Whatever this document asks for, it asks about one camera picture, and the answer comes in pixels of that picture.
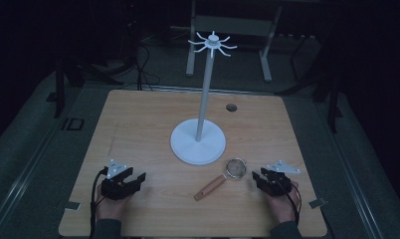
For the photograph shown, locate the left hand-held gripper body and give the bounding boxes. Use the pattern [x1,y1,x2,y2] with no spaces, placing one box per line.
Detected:
[100,158,132,201]

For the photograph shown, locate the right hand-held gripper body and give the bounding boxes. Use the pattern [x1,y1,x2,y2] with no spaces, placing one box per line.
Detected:
[264,159,301,197]

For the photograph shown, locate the strainer with wooden handle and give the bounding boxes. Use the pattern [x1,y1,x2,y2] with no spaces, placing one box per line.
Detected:
[193,157,248,202]

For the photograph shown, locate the white hook stand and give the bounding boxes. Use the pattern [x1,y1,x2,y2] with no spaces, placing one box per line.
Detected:
[169,30,238,166]

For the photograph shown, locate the person's left hand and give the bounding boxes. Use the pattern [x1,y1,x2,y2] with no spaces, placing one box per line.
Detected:
[95,192,133,222]

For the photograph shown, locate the person's right hand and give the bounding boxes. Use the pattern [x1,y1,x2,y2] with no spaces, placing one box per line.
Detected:
[266,180,301,224]

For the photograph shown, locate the grey tape piece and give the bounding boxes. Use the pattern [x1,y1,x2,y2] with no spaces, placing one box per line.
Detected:
[308,197,327,210]
[64,200,82,211]

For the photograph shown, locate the black metal stand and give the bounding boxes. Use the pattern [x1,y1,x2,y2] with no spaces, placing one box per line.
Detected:
[310,74,343,134]
[46,54,87,120]

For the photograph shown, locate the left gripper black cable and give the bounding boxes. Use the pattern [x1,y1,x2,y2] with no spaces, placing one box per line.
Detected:
[89,166,109,239]

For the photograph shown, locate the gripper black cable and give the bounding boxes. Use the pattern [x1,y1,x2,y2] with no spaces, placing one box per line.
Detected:
[280,181,302,227]
[89,166,109,239]

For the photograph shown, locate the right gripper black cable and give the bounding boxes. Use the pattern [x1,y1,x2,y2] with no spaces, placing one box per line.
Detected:
[280,181,302,227]

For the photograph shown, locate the black floor cables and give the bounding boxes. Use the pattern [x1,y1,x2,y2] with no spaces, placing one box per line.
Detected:
[133,41,162,92]

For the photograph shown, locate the grey metal frame table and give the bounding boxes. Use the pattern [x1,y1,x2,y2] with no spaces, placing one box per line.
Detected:
[185,0,284,84]

